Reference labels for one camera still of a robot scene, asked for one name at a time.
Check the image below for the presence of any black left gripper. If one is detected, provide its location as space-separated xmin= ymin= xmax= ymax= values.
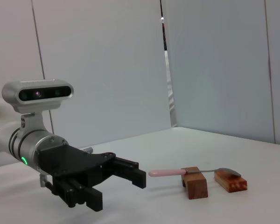
xmin=38 ymin=144 xmax=147 ymax=213

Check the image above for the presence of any flat rectangular wooden block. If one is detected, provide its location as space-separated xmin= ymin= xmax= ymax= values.
xmin=214 ymin=169 xmax=248 ymax=194

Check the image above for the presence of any silver elbow connector black plug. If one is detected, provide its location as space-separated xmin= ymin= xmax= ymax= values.
xmin=39 ymin=174 xmax=55 ymax=188

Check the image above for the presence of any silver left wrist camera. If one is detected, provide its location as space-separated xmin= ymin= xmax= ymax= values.
xmin=1 ymin=78 xmax=74 ymax=135

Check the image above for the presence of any pink handled metal spoon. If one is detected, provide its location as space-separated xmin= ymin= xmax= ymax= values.
xmin=148 ymin=167 xmax=242 ymax=178

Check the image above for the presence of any arched wooden block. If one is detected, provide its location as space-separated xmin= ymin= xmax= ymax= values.
xmin=181 ymin=166 xmax=209 ymax=200

